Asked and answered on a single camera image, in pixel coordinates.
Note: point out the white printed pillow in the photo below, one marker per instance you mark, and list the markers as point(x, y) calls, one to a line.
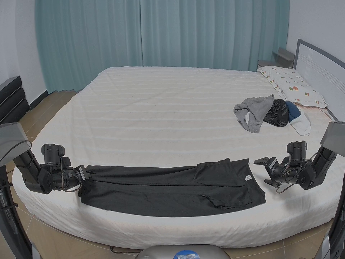
point(292, 86)

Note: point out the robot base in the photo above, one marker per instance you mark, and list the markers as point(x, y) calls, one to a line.
point(161, 254)

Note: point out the grey garment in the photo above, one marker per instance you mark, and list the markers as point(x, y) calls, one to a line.
point(254, 111)

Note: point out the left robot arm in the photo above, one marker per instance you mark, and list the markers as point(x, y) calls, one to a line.
point(27, 171)

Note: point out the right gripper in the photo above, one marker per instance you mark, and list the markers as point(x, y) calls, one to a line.
point(279, 173)

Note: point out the white garment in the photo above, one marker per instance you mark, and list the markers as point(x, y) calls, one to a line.
point(302, 125)

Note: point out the blue-green curtain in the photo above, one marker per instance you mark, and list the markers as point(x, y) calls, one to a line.
point(89, 36)
point(213, 26)

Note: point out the dark blue garment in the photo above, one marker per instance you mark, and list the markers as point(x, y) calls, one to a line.
point(293, 112)

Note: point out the black chest of drawers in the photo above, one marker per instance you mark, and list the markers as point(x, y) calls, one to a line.
point(10, 101)

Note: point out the grey bedside table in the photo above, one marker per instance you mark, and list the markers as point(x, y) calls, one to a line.
point(283, 55)

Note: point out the black T-shirt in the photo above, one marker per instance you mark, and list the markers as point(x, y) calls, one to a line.
point(167, 187)

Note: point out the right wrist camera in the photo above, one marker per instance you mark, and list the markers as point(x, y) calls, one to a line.
point(285, 160)

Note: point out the bed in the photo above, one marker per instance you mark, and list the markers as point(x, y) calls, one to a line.
point(161, 104)

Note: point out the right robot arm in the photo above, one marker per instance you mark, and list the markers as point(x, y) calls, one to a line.
point(320, 163)

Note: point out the black shiny garment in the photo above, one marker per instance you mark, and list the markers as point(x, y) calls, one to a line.
point(277, 113)

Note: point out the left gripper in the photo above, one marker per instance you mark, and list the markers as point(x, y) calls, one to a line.
point(76, 177)

